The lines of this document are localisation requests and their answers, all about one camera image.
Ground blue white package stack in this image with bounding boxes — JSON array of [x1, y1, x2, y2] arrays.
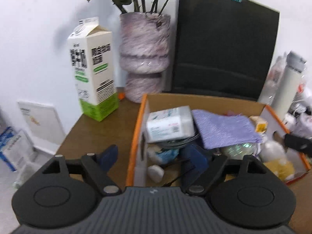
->
[[1, 126, 37, 172]]

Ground red cardboard box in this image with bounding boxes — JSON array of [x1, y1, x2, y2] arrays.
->
[[125, 92, 312, 188]]

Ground white round jar lid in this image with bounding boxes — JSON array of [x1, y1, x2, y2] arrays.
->
[[147, 165, 164, 183]]

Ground purple knitted cloth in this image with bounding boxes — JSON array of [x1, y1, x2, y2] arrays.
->
[[192, 109, 262, 150]]

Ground black cable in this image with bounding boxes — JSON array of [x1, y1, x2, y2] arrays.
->
[[155, 131, 200, 151]]

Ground iridescent plastic bag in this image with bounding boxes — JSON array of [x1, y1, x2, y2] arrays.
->
[[220, 143, 257, 160]]

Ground pink marbled vase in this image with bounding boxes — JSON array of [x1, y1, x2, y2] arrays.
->
[[120, 12, 170, 103]]

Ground beige yellow plug adapter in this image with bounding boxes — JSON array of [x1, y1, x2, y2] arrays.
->
[[249, 116, 268, 134]]

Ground white and orange plush dog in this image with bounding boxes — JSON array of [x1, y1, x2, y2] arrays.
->
[[259, 140, 295, 182]]

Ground white thermos bottle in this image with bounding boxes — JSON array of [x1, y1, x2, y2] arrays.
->
[[271, 51, 306, 121]]

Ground white wet wipes pack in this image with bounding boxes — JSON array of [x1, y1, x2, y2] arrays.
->
[[144, 106, 195, 143]]

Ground white green milk carton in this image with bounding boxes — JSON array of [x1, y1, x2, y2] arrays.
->
[[67, 17, 118, 121]]

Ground clear plastic water bottle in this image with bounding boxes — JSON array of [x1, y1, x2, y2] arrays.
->
[[258, 53, 287, 105]]

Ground black paper bag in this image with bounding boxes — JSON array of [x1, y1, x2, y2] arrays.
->
[[171, 0, 280, 100]]

